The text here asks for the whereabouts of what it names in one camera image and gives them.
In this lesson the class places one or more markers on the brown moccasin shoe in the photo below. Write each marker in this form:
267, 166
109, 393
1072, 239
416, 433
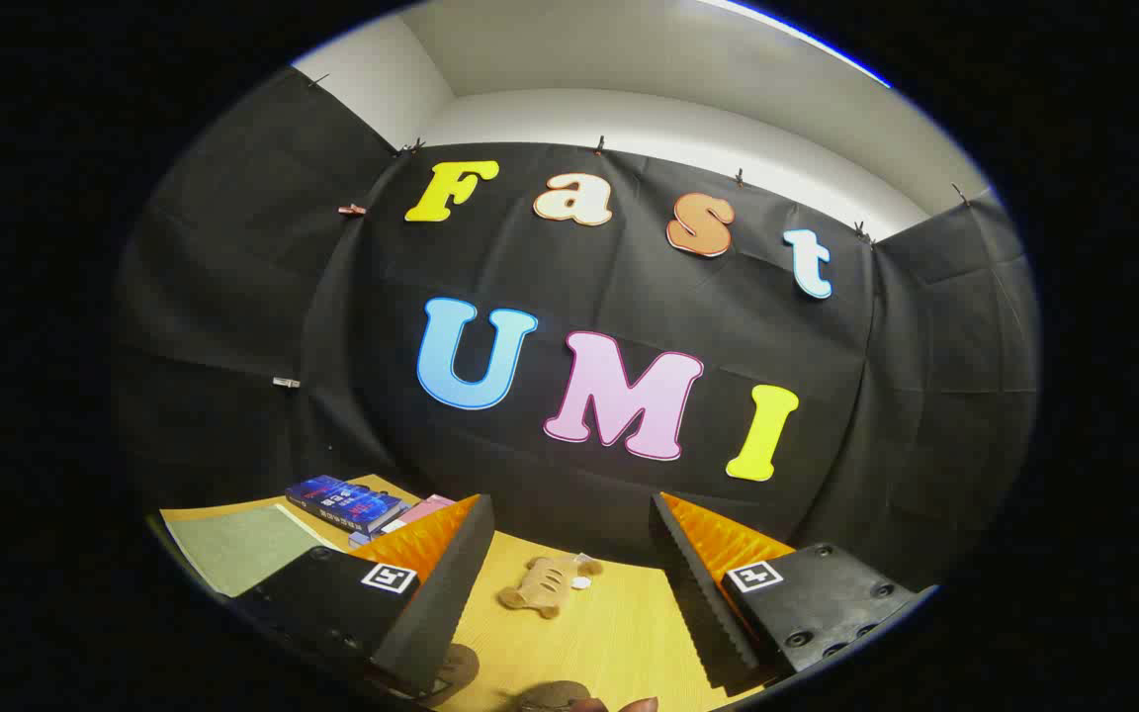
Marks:
550, 697
456, 667

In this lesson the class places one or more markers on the light blue cover book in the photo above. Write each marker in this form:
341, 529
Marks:
367, 540

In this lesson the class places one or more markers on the pale green fabric storage box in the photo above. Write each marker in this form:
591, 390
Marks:
233, 549

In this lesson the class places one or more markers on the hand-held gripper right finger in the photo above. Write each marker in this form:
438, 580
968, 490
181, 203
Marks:
817, 603

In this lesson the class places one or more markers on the tan plush bread toy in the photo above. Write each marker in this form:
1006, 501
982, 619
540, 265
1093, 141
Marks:
542, 585

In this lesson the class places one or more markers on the black backdrop cloth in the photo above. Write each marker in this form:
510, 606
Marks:
579, 277

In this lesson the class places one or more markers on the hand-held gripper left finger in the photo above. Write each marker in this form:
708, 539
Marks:
332, 603

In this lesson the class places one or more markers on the pink cover book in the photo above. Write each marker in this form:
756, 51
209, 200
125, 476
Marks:
426, 511

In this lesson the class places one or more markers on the dark blue cover book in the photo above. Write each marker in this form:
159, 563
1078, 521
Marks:
342, 502

